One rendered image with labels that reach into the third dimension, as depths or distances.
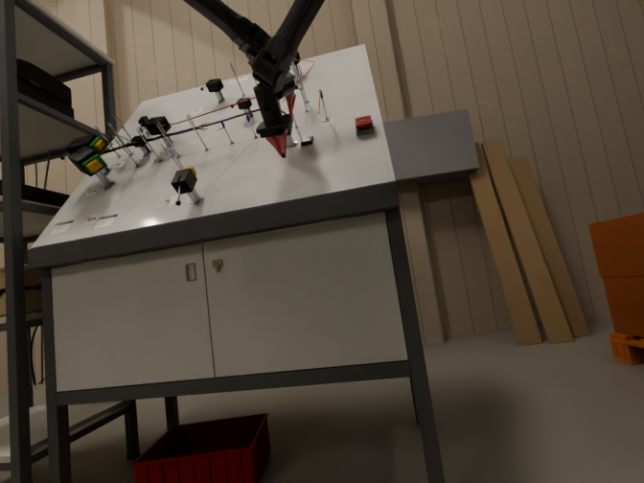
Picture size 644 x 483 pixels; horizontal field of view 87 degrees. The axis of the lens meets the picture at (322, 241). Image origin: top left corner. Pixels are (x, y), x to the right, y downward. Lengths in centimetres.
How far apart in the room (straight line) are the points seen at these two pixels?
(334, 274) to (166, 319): 53
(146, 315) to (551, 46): 394
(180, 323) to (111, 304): 25
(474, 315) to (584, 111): 208
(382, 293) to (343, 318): 13
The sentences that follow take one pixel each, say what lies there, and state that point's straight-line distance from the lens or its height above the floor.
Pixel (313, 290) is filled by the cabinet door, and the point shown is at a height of 61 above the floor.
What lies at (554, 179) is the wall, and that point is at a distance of 368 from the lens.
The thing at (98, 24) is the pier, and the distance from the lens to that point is 451.
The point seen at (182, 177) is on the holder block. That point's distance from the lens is 107.
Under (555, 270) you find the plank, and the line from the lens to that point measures 310.
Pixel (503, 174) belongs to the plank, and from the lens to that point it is 320.
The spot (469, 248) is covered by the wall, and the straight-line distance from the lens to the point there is 326.
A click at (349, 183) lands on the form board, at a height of 89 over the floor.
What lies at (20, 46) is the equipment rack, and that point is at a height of 183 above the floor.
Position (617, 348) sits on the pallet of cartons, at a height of 7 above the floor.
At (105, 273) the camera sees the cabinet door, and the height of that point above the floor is 75.
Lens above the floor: 64
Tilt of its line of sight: 7 degrees up
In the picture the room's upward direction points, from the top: 8 degrees counter-clockwise
